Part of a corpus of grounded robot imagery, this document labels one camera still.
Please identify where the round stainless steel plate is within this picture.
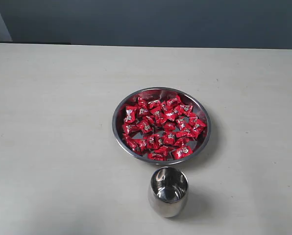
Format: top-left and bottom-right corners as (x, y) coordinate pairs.
(112, 87), (211, 165)

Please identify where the stainless steel cup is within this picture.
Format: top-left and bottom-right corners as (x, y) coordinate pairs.
(148, 166), (189, 218)

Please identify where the red wrapped candy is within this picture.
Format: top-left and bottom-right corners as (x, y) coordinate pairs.
(122, 123), (140, 135)
(175, 117), (188, 131)
(162, 132), (176, 146)
(191, 119), (207, 139)
(136, 120), (153, 134)
(147, 152), (167, 161)
(137, 107), (151, 118)
(162, 121), (176, 132)
(175, 104), (193, 117)
(166, 95), (182, 107)
(129, 139), (147, 155)
(173, 137), (190, 147)
(165, 109), (179, 122)
(154, 111), (167, 127)
(124, 106), (137, 123)
(172, 146), (193, 160)
(146, 134), (160, 150)
(148, 100), (161, 110)
(137, 96), (148, 109)
(175, 129), (195, 138)

